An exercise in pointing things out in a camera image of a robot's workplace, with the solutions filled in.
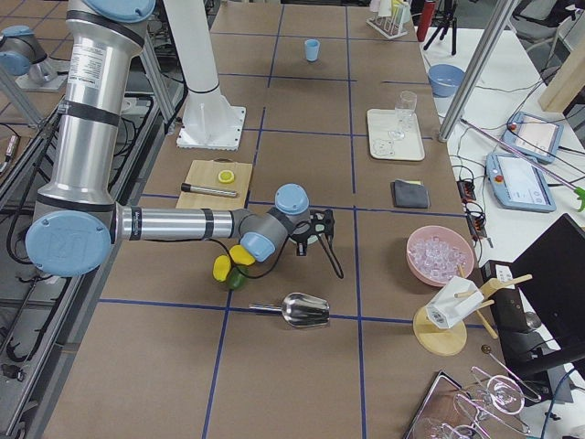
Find wooden mug tree stand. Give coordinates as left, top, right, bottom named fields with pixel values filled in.
left=412, top=274, right=533, bottom=356

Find blue teach pendant near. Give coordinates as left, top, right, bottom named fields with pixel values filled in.
left=485, top=153, right=557, bottom=213

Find black tripod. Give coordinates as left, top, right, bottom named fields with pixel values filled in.
left=423, top=0, right=458, bottom=56

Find blue teach pendant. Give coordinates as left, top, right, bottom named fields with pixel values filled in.
left=485, top=153, right=557, bottom=213
left=502, top=112, right=563, bottom=164

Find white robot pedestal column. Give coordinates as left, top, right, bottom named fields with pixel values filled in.
left=164, top=0, right=246, bottom=151

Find clear ice cubes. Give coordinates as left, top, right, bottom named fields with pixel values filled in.
left=408, top=236, right=468, bottom=283

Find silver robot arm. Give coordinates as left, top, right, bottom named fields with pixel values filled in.
left=25, top=1, right=335, bottom=277

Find white mug on stand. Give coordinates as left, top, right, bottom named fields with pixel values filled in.
left=425, top=276, right=484, bottom=329

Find lemon slice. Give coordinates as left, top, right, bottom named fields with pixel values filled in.
left=217, top=169, right=236, bottom=184

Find wooden cutting board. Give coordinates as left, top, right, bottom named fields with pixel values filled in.
left=175, top=160, right=253, bottom=210

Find grey folded cloth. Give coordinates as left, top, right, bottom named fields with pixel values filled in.
left=391, top=179, right=430, bottom=209

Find blue teach pendant far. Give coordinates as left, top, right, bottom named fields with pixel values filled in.
left=502, top=112, right=563, bottom=164

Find black handled knife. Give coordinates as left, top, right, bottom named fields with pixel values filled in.
left=180, top=182, right=239, bottom=198

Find blue plastic bowl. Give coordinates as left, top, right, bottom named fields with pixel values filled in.
left=428, top=64, right=465, bottom=98

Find metal ice scoop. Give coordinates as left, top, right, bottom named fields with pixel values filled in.
left=249, top=293, right=330, bottom=328

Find upturned wine glasses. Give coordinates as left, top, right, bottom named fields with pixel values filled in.
left=450, top=366, right=542, bottom=438

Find black monitor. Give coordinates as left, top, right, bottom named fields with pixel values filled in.
left=481, top=214, right=584, bottom=378

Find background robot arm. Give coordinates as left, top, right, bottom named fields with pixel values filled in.
left=1, top=25, right=69, bottom=91

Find white wire dish rack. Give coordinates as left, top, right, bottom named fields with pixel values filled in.
left=367, top=0, right=410, bottom=39

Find aluminium frame post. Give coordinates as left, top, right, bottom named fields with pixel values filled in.
left=438, top=0, right=519, bottom=143

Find metal tray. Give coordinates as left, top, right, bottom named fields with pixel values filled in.
left=403, top=370, right=461, bottom=439

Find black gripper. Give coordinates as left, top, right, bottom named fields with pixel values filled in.
left=292, top=209, right=344, bottom=279

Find light blue plastic cup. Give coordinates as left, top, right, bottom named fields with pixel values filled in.
left=304, top=38, right=320, bottom=62

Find green lime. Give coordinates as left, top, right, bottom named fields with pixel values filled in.
left=226, top=266, right=248, bottom=291

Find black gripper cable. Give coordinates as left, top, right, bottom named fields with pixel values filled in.
left=214, top=237, right=293, bottom=280

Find yellow lemon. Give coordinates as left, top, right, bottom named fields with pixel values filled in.
left=229, top=244, right=256, bottom=266
left=212, top=254, right=232, bottom=283

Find clear wine glass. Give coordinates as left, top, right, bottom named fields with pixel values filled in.
left=388, top=91, right=418, bottom=140

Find cream bear tray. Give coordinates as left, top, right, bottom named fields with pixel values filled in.
left=367, top=109, right=425, bottom=162

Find pink bowl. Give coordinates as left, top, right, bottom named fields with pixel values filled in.
left=406, top=225, right=475, bottom=287

